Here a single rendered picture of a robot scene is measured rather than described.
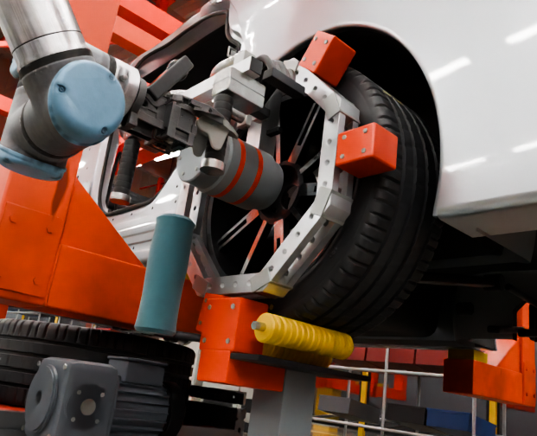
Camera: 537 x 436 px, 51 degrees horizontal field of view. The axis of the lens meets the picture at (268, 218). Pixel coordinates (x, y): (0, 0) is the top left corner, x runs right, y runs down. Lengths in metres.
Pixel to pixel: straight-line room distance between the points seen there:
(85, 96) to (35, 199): 0.82
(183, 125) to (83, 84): 0.29
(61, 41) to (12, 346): 1.20
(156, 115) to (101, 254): 0.68
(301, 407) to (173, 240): 0.46
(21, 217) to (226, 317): 0.58
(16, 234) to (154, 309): 0.42
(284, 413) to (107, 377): 0.39
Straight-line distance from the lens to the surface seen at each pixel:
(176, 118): 0.94
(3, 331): 1.82
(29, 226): 1.47
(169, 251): 1.23
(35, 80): 0.72
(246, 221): 1.40
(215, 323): 1.20
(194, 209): 1.50
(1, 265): 1.44
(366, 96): 1.23
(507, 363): 3.27
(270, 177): 1.23
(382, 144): 1.06
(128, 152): 1.30
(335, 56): 1.27
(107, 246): 1.57
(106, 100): 0.70
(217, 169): 0.99
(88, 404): 1.30
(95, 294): 1.53
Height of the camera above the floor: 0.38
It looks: 18 degrees up
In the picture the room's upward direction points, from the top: 8 degrees clockwise
